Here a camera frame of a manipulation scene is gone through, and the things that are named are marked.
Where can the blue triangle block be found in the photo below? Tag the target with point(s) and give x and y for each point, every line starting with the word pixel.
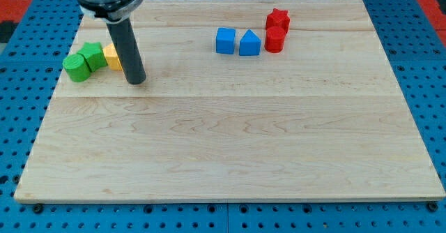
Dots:
pixel 249 44

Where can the blue cube block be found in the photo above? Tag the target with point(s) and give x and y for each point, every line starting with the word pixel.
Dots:
pixel 225 40

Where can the red cylinder block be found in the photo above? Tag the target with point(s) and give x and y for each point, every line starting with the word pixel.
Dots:
pixel 275 38

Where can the light wooden board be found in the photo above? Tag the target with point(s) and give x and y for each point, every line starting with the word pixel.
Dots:
pixel 324 120

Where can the red star block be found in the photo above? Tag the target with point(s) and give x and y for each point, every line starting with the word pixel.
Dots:
pixel 278 18

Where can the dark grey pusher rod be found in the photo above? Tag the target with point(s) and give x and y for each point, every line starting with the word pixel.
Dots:
pixel 124 41

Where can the yellow block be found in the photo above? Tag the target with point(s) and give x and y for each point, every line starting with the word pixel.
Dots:
pixel 111 57

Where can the green star block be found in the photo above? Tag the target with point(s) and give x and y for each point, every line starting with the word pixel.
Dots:
pixel 94 56

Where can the green cylinder block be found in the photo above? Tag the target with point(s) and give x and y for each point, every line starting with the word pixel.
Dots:
pixel 76 67

